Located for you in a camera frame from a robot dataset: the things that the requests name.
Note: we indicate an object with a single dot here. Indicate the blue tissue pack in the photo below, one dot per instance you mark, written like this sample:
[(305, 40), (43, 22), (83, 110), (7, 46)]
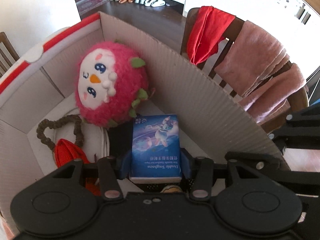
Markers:
[(155, 154)]

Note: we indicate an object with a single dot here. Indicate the red patterned doormat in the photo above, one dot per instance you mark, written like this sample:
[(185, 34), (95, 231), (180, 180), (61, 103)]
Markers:
[(85, 6)]

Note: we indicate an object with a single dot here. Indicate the wooden chair beside table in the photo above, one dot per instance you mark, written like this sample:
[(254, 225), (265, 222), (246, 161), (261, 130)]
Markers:
[(296, 102)]

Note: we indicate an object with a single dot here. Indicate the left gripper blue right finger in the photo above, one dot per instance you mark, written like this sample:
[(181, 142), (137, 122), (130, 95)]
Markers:
[(186, 163)]

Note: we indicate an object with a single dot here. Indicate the red cardboard shoe box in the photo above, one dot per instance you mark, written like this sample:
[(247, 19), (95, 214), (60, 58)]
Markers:
[(41, 85)]

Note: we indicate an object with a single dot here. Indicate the red scarf with doll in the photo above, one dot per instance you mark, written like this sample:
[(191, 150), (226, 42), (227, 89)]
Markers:
[(66, 151)]

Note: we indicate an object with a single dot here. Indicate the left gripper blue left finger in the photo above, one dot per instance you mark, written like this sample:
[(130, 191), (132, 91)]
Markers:
[(123, 165)]

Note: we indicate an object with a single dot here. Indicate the pink towel on chair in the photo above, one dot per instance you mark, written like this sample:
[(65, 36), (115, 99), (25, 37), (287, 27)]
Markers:
[(250, 68)]

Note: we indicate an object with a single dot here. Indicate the red cloth on chair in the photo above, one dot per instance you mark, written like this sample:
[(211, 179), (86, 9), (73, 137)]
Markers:
[(207, 33)]

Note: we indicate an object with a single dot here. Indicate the wooden chair behind table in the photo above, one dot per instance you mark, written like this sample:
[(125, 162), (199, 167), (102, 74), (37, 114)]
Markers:
[(7, 53)]

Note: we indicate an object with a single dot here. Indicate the pink strawberry plush toy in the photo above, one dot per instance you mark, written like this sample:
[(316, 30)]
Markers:
[(112, 83)]

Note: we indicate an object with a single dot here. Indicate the black dotted glove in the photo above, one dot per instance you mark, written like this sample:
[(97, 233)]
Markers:
[(120, 138)]

